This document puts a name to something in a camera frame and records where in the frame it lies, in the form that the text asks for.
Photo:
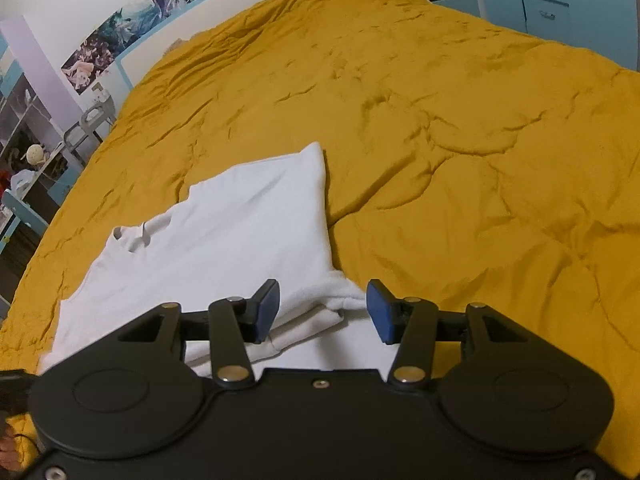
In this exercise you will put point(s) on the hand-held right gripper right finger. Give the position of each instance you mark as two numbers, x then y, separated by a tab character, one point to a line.
378	310

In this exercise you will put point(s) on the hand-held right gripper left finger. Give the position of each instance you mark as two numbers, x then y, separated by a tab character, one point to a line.
268	307

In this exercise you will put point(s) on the white printed t-shirt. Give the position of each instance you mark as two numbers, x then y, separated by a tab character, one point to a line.
240	220

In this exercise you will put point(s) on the blue desk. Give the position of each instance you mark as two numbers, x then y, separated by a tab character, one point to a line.
22	212

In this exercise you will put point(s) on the mustard yellow blanket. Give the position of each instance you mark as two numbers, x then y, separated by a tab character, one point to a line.
410	110

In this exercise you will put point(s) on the white plastic bag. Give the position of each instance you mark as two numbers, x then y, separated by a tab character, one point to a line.
22	181

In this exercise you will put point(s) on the white round plush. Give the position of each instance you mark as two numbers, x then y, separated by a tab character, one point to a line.
36	154

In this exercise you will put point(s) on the cluttered shelf unit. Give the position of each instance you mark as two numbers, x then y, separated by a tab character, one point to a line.
22	120

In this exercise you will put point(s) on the blue drawer cabinet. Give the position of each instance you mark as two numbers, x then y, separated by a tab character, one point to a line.
545	5

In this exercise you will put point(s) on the blue white wardrobe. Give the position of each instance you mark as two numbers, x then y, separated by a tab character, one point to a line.
600	10

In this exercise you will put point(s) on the grey metal folding frame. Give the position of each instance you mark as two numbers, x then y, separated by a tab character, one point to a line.
87	122

